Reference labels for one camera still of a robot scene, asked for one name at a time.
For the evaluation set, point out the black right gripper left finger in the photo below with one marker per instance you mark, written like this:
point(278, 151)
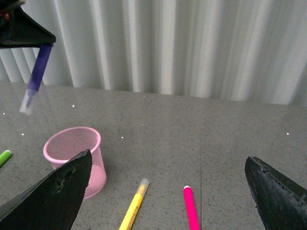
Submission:
point(54, 202)

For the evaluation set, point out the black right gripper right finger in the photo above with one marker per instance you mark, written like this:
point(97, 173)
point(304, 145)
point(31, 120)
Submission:
point(281, 203)

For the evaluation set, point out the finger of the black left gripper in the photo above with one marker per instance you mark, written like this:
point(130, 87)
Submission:
point(18, 29)

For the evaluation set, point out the purple marker pen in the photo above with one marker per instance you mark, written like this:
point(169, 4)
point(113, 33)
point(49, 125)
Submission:
point(33, 86)

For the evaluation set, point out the pink marker pen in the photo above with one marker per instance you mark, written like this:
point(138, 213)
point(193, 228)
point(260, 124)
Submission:
point(191, 208)

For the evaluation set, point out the pink mesh cup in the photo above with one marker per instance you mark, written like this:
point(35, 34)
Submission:
point(66, 144)

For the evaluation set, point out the green marker pen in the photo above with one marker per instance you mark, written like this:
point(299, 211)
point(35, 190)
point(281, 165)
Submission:
point(5, 156)

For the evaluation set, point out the yellow marker pen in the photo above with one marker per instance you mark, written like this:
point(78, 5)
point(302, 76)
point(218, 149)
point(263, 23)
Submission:
point(135, 204)

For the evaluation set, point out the white pleated curtain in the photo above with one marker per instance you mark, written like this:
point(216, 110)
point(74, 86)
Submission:
point(239, 50)

